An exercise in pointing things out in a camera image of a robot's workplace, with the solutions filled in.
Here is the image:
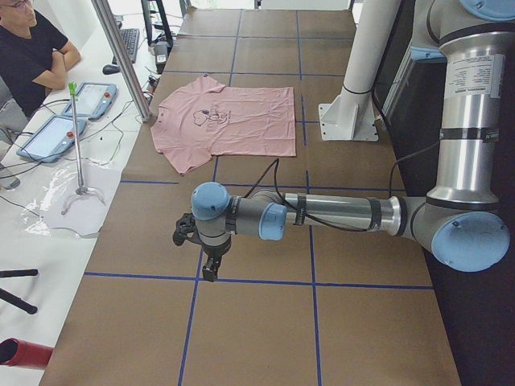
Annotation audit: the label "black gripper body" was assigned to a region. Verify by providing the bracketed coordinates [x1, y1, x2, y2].
[200, 235, 232, 261]

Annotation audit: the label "pink printed t-shirt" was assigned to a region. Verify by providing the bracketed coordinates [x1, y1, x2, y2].
[150, 76, 296, 175]

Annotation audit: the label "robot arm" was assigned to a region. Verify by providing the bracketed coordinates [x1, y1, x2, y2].
[176, 1, 514, 281]

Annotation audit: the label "metal rod stand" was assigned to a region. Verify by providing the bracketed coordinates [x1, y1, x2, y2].
[61, 82, 105, 216]

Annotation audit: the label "black tripod legs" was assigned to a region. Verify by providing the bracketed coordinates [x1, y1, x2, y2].
[0, 269, 39, 316]

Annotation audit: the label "upper blue teach pendant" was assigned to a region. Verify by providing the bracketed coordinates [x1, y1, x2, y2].
[68, 82, 117, 121]

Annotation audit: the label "blue teach pendant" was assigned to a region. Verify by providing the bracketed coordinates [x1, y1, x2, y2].
[68, 82, 117, 121]
[16, 115, 75, 162]

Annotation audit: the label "lower blue teach pendant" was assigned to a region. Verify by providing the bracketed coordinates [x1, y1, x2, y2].
[16, 115, 75, 162]

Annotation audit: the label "black power adapter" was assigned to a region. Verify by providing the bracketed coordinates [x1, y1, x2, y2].
[154, 40, 170, 68]

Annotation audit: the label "black computer mouse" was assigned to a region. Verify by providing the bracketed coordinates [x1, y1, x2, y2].
[102, 64, 120, 76]

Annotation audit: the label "red cylinder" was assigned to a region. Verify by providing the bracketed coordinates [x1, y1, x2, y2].
[1, 338, 53, 370]

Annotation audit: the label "black keyboard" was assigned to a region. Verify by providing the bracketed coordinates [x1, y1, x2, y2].
[119, 28, 140, 64]

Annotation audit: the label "seated person in black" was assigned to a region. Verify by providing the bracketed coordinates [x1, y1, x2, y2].
[0, 0, 82, 119]

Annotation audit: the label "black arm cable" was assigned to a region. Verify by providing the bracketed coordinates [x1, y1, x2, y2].
[243, 158, 442, 232]

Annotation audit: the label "white central mounting post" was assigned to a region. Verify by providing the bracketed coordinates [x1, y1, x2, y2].
[319, 0, 402, 142]

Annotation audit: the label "aluminium frame post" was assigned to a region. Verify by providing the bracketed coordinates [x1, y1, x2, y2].
[91, 0, 150, 122]

